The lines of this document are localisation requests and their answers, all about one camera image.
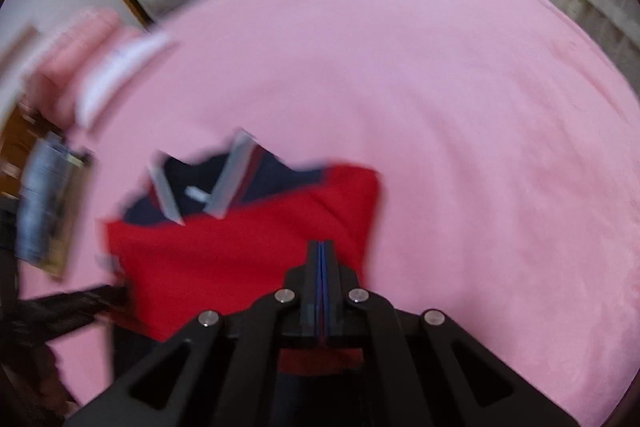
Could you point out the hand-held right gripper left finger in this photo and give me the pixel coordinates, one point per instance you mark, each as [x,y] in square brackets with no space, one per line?
[307,302]

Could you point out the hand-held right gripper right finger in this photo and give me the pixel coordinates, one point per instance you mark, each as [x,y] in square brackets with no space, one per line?
[337,302]

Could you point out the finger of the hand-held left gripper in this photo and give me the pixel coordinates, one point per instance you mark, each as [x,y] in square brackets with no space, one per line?
[80,304]

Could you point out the red and navy jacket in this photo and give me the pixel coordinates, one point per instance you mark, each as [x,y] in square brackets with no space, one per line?
[200,267]

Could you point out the folded blue jeans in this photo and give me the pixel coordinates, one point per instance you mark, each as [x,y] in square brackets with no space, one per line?
[50,197]

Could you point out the brown wooden headboard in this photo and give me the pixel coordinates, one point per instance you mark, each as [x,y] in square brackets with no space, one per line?
[12,137]

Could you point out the pink fleece blanket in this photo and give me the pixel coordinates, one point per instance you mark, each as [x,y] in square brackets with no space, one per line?
[425,107]

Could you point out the folded pink quilt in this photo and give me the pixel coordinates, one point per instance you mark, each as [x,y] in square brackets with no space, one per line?
[65,57]

